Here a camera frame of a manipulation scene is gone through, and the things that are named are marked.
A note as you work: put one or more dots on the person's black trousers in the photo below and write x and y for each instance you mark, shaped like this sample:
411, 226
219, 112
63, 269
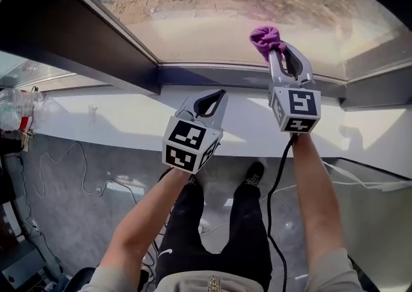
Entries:
248, 236

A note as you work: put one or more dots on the clear window glass pane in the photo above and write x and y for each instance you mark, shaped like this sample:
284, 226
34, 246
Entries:
199, 27

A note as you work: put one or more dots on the purple cloth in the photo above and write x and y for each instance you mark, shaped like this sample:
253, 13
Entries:
265, 38

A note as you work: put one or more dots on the large frosted window pane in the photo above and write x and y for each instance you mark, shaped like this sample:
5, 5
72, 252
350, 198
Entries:
38, 72

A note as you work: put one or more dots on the black window frame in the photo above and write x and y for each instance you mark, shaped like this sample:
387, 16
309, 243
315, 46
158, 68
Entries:
80, 43

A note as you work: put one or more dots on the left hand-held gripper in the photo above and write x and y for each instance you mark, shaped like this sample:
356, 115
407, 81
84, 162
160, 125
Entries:
183, 138

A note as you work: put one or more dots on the person's black right shoe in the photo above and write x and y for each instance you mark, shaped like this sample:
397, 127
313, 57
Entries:
254, 173

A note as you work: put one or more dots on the person's left forearm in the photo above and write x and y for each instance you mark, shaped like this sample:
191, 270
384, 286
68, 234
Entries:
141, 220

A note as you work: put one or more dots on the white window sill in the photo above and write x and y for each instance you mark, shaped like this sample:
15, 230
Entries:
128, 123

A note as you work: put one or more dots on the gold pendant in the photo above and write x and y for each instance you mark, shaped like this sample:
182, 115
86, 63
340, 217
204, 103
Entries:
214, 284

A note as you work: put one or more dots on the beige tall cabinet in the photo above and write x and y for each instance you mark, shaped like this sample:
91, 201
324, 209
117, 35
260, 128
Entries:
380, 226

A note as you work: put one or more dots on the person's grey sweatshirt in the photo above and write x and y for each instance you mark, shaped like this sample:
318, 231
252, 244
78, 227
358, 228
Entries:
334, 274

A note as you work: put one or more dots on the person's right forearm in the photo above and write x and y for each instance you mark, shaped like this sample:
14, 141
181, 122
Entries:
318, 204

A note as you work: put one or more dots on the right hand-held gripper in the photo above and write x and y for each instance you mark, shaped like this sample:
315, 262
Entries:
301, 104

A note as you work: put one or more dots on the white loose tape strip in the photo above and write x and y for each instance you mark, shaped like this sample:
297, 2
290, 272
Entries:
396, 185

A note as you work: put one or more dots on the clear plastic bottle red label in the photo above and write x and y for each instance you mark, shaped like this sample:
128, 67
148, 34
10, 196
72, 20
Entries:
19, 110

